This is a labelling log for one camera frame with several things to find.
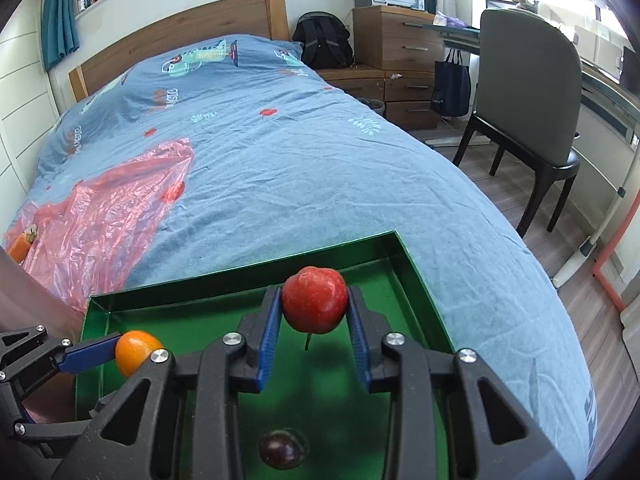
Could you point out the wooden drawer chest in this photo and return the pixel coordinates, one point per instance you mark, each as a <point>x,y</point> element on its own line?
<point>400,35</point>

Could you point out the pink plastic sheet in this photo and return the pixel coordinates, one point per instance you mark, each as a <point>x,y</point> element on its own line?
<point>100,220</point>

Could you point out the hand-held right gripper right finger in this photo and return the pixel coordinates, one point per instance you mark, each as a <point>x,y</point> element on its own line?
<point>360,345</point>

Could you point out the small red fruit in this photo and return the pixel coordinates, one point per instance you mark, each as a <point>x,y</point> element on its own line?
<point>315,300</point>

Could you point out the grey chair with black legs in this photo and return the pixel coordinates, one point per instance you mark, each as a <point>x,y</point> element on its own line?
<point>525,85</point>

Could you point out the teal curtain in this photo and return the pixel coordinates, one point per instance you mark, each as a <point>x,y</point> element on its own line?
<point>60,20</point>

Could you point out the low wooden nightstand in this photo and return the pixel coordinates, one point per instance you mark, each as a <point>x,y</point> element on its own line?
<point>355,82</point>

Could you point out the black and steel electric kettle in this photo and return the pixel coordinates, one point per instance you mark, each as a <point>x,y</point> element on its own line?
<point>35,300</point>

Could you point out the dark blue tote bag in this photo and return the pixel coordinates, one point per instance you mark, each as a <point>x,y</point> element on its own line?
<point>450,85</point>

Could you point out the small orange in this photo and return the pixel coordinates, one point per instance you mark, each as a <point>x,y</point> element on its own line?
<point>135,352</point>

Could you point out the carrot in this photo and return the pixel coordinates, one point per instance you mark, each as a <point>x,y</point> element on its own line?
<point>22,246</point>

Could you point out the black mesh waste bin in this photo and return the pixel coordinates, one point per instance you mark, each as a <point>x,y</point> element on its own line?
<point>375,106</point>

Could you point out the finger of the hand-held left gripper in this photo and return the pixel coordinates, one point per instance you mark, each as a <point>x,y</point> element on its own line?
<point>50,432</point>
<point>90,355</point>

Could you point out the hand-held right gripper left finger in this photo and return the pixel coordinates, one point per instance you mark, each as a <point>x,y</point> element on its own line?
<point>267,345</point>

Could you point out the green shallow tray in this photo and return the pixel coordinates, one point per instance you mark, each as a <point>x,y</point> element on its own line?
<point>372,275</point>

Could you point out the wooden headboard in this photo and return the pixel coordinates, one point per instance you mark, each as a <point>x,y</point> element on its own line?
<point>200,22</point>

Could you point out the purple cloth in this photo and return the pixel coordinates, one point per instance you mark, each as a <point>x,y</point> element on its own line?
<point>448,21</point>

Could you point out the orange metal frame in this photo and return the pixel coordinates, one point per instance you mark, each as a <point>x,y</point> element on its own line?
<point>607,275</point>

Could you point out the dark purple plum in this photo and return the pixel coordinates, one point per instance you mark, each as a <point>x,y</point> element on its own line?
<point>282,451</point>

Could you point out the white wardrobe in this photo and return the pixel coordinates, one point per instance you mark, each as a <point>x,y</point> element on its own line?
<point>20,110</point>

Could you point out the black backpack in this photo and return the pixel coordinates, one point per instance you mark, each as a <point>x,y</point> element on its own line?
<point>322,40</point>

